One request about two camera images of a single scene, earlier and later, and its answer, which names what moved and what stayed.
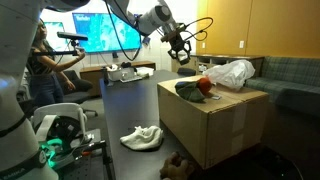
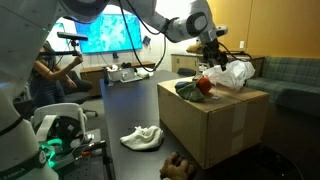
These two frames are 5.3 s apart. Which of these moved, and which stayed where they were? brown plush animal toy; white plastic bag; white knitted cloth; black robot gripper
Moved: black robot gripper
Stayed: white knitted cloth; brown plush animal toy; white plastic bag
